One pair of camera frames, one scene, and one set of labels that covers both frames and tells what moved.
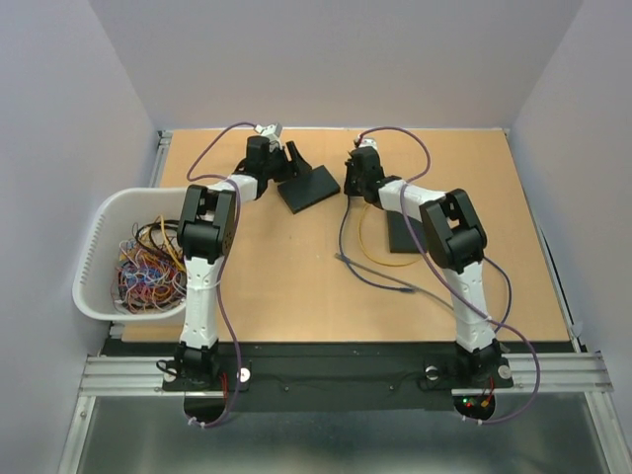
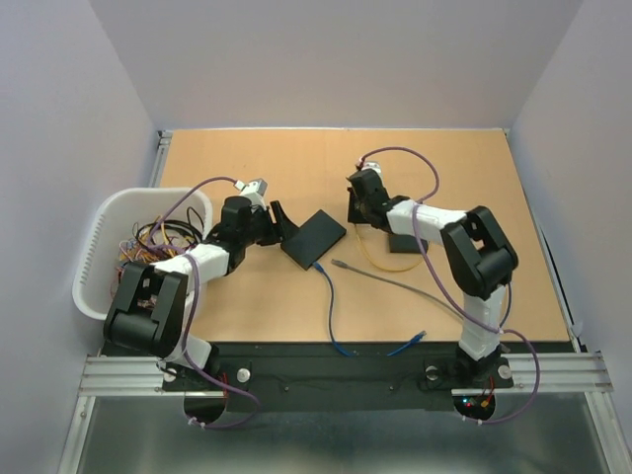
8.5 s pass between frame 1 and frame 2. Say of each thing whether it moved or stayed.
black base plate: stayed
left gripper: moved
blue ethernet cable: moved
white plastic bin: stayed
